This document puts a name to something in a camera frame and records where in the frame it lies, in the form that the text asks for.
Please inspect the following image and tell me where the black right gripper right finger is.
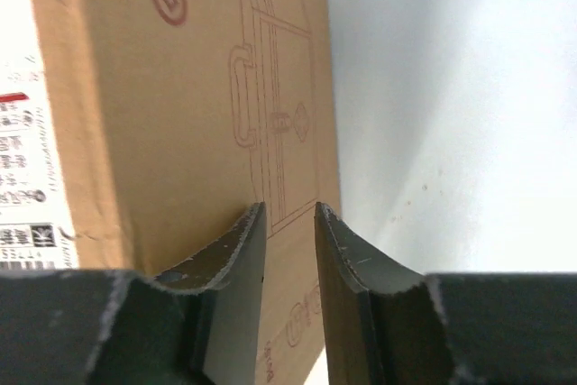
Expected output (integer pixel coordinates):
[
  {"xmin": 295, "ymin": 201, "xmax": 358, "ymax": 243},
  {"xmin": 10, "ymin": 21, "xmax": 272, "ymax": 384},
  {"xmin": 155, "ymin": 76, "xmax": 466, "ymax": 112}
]
[{"xmin": 315, "ymin": 203, "xmax": 576, "ymax": 384}]

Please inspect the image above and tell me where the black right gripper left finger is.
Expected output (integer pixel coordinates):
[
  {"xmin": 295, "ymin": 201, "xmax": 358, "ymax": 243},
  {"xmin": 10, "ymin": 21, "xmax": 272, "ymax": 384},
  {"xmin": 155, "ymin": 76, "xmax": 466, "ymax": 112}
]
[{"xmin": 1, "ymin": 203, "xmax": 267, "ymax": 384}]

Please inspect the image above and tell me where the brown cardboard express box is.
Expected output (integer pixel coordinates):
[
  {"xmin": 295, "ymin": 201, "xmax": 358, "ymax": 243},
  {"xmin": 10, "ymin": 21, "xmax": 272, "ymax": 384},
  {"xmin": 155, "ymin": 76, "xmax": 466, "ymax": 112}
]
[{"xmin": 32, "ymin": 0, "xmax": 339, "ymax": 384}]

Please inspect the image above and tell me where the white shipping label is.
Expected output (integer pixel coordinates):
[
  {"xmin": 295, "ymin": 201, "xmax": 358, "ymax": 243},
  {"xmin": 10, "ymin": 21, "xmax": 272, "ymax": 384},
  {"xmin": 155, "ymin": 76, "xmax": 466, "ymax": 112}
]
[{"xmin": 1, "ymin": 0, "xmax": 78, "ymax": 270}]

